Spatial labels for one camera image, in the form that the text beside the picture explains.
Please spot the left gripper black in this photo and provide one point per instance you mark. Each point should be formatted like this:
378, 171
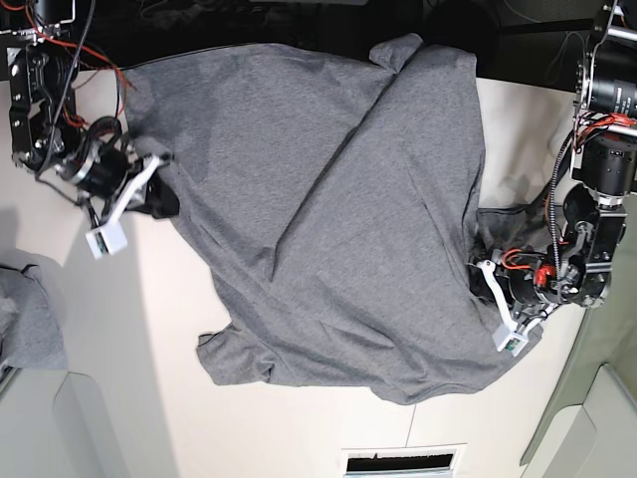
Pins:
529, 274

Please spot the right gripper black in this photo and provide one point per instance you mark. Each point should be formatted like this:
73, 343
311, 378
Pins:
102, 170

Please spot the grey t-shirt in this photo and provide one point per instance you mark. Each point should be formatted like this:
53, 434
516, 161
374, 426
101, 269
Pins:
335, 202

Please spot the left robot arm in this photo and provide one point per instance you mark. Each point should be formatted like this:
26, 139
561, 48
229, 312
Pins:
558, 249

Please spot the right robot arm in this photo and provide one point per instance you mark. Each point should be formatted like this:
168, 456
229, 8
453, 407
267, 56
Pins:
46, 46

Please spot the white floor vent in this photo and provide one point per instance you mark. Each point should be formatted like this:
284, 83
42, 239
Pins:
405, 462

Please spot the grey cloth pile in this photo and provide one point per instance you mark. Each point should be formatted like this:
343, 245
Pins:
33, 311

